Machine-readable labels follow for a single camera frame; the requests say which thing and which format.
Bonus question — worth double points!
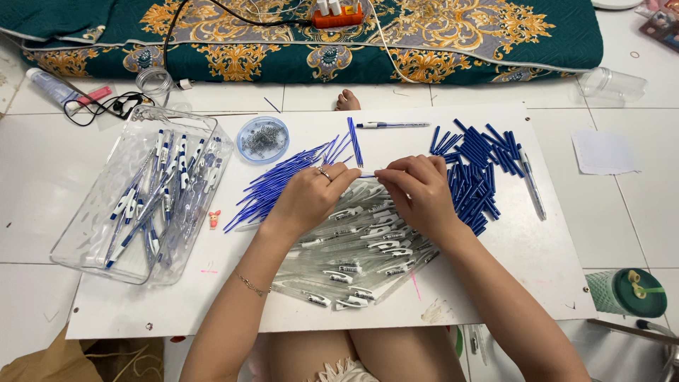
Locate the person's left hand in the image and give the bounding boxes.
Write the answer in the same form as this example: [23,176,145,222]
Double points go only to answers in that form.
[262,162,364,241]

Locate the white paper sheet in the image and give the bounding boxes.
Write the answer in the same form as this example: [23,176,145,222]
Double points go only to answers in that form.
[571,129,641,176]

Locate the person's legs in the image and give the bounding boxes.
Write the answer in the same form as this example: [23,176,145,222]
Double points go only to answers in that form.
[264,326,458,382]

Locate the pile of clear pen barrels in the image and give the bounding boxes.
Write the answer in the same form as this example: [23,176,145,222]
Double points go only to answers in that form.
[272,179,442,312]

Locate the clear round jar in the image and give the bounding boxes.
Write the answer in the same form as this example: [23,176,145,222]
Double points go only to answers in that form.
[135,67,175,100]

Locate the green lidded cup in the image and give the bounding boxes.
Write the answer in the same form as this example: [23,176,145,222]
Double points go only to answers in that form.
[585,267,668,319]

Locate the assembled blue white pen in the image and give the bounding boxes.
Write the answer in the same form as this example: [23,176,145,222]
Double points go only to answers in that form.
[517,143,547,222]
[356,121,432,130]

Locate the clear plastic bottle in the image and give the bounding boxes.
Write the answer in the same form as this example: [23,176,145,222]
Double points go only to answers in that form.
[576,67,648,104]

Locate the metal utensil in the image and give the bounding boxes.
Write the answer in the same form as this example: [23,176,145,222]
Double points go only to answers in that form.
[636,318,679,382]

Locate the clear plastic tray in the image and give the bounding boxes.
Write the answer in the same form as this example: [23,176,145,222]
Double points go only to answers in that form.
[49,104,234,287]

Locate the white work board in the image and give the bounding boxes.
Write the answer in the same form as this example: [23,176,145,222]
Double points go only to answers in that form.
[66,103,598,341]

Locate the heap of assembled pens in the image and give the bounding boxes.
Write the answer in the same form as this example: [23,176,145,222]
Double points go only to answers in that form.
[103,128,224,270]

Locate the heap of colourful packets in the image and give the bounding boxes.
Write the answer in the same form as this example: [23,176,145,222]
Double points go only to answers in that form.
[634,0,679,54]

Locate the pink tube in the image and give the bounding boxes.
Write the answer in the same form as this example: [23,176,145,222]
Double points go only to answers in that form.
[79,85,114,108]

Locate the heap of small metal springs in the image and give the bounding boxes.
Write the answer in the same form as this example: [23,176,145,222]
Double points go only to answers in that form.
[242,124,283,158]

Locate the wooden stick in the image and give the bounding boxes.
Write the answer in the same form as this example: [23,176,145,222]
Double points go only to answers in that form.
[586,318,679,347]

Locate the green gold patterned quilt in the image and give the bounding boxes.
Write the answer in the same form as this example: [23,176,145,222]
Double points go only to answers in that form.
[0,0,605,86]

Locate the white squeeze tube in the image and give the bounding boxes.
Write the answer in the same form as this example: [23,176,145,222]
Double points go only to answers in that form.
[25,67,81,108]

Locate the clear pen under board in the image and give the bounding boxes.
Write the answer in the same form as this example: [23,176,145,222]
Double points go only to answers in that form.
[468,324,490,367]

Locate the white plug adapters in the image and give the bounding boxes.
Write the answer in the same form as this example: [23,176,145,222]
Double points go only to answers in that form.
[316,0,361,17]

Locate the round blue lid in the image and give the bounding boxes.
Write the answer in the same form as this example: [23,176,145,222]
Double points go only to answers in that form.
[236,116,291,165]

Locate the person's right hand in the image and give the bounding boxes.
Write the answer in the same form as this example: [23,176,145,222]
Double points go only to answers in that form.
[374,154,466,243]

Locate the black power cable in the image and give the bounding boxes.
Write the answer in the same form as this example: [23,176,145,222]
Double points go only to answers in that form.
[162,0,314,72]

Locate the white charging cable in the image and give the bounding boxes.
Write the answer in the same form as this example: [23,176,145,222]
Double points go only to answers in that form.
[366,0,422,85]

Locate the thin gold bracelet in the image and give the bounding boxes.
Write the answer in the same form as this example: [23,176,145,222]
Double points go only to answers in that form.
[234,270,272,297]

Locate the pile of blue refills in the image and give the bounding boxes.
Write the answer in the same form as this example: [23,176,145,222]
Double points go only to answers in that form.
[223,117,367,234]

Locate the person's foot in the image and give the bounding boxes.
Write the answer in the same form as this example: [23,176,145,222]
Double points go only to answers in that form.
[335,88,362,111]

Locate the white frayed shorts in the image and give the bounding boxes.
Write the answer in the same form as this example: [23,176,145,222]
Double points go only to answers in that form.
[303,357,381,382]

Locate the orange power strip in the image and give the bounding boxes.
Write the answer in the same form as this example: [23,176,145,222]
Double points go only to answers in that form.
[311,3,365,30]

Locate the white plate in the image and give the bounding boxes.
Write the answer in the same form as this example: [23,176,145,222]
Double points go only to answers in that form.
[591,0,644,11]

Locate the black earphones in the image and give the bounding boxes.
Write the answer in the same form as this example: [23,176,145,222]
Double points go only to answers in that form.
[63,91,156,127]

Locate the pile of blue grip sleeves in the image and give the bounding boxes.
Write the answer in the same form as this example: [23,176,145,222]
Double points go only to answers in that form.
[429,118,527,237]

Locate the brown paper bag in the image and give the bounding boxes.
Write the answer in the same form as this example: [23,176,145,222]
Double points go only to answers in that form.
[0,325,166,382]

